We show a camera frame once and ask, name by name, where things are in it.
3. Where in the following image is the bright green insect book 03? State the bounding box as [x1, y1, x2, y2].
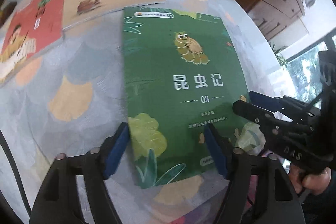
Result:
[122, 7, 261, 189]

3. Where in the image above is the person right forearm sleeve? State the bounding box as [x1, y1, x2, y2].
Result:
[302, 170, 335, 224]

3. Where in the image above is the person right hand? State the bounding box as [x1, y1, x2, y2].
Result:
[288, 164, 331, 196]

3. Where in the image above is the window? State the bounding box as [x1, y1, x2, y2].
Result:
[286, 31, 335, 102]

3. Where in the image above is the potted green plant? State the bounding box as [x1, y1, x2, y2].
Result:
[271, 44, 288, 68]

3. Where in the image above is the floral tablecloth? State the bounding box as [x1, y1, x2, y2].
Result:
[1, 0, 280, 223]

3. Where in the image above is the red book with yellow figure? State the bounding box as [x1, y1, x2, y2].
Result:
[1, 0, 64, 83]

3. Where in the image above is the antique yellow globe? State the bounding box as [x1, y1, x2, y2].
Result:
[0, 2, 17, 27]

